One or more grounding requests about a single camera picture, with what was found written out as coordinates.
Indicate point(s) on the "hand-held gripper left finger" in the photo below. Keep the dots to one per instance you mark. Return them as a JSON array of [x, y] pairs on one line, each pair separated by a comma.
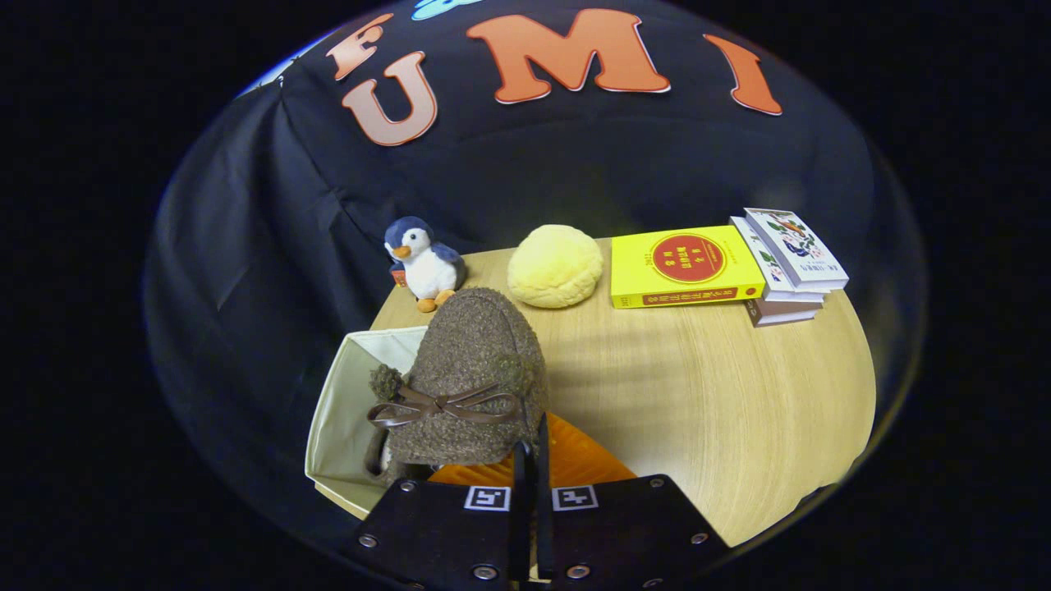
[[443, 542]]

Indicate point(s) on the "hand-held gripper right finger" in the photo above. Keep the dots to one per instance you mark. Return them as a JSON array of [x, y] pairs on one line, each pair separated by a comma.
[[616, 542]]

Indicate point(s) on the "brown fuzzy shoe with bow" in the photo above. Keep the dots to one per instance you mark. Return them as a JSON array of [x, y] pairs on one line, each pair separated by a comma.
[[476, 345], [376, 460]]

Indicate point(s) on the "brown fabric storage box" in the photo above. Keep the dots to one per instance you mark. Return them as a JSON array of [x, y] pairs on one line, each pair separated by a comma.
[[345, 410]]

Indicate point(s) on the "penguin plush toy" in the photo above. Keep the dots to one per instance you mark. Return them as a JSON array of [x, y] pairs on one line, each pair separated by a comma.
[[427, 267]]

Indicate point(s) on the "yellow round plush cushion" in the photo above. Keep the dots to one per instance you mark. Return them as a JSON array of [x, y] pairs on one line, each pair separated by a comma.
[[556, 267]]

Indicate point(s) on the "brown-edged book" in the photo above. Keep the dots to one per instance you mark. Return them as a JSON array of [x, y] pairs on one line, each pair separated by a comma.
[[784, 312]]

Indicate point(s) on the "yellow book with red circle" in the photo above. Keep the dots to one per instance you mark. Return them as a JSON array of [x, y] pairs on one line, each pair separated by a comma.
[[690, 263]]

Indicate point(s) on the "white illustrated book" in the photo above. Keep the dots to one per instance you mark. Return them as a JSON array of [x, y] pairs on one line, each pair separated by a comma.
[[800, 246]]

